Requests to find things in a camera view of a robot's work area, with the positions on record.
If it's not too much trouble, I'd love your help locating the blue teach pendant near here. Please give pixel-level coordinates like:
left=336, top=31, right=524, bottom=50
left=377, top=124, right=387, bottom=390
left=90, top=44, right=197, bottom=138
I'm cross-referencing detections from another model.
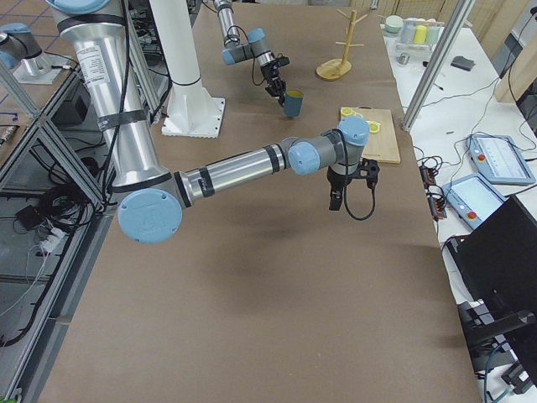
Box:
left=441, top=173, right=507, bottom=229

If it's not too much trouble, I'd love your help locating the dark green cup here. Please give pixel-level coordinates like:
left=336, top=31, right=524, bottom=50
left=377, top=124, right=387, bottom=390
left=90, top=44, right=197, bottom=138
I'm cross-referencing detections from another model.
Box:
left=284, top=90, right=304, bottom=118

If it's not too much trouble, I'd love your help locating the yellow cup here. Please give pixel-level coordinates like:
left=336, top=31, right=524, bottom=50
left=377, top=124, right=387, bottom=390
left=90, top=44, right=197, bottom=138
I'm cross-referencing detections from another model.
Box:
left=413, top=24, right=427, bottom=44

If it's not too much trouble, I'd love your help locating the yellow lemon slice toy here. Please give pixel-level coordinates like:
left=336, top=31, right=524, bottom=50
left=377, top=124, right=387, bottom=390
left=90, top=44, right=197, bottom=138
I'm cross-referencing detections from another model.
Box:
left=340, top=107, right=356, bottom=118

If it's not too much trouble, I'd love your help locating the grey cup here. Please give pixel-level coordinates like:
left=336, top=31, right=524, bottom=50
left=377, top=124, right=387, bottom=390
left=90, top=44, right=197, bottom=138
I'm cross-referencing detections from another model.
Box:
left=400, top=22, right=416, bottom=44

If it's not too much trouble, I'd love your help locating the light blue cup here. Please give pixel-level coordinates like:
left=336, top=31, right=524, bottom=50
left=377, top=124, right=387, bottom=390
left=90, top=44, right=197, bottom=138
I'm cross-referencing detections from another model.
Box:
left=425, top=25, right=441, bottom=47

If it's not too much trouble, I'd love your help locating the silver metal cup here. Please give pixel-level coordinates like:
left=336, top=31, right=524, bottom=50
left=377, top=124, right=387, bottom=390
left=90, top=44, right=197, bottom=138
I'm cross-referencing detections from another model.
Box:
left=397, top=52, right=410, bottom=65

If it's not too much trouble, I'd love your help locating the blue teach pendant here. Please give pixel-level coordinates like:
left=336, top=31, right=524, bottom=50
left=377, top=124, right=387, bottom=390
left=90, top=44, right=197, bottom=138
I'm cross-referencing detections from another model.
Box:
left=467, top=134, right=536, bottom=186
left=441, top=173, right=507, bottom=229

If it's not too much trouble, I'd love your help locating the white green bowl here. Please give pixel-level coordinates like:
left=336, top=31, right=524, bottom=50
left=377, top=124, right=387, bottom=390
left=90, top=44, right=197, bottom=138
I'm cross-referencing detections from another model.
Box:
left=384, top=15, right=404, bottom=34

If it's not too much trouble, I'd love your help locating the black monitor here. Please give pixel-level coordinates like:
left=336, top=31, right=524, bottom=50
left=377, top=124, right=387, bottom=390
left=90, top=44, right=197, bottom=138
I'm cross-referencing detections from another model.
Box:
left=446, top=196, right=536, bottom=318

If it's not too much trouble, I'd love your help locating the blue teach pendant far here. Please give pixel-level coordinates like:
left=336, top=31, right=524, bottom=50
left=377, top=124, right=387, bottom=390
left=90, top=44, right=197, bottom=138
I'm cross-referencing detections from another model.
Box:
left=467, top=134, right=536, bottom=186

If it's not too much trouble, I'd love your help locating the small black square pad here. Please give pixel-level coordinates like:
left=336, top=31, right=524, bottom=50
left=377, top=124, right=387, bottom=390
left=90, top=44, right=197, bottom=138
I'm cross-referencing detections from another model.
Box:
left=451, top=55, right=475, bottom=71

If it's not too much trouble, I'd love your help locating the wooden cup rack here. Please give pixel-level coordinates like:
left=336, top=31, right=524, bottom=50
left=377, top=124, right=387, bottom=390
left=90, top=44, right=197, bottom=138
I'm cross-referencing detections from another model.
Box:
left=315, top=9, right=368, bottom=81

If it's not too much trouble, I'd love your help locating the aluminium frame post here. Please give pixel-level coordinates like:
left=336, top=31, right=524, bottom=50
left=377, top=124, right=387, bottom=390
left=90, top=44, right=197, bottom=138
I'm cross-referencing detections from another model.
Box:
left=401, top=0, right=475, bottom=132

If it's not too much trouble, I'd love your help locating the wooden cutting board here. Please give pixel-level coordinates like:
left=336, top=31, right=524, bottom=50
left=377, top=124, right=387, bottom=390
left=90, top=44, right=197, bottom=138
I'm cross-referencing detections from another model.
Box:
left=340, top=107, right=401, bottom=164

